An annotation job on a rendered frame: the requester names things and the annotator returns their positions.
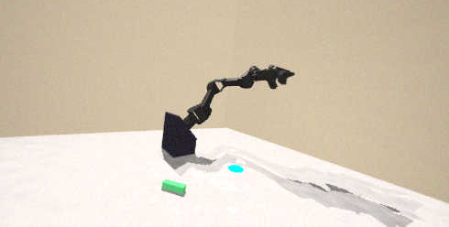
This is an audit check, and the cyan circle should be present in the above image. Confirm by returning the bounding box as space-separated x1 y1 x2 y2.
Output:
228 165 243 173

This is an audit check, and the green rectangular post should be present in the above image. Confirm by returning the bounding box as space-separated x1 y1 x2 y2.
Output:
161 179 187 194

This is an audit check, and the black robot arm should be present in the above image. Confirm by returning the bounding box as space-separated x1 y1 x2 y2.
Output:
183 66 278 129

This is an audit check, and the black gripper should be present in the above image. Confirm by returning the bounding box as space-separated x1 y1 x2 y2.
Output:
264 65 295 85

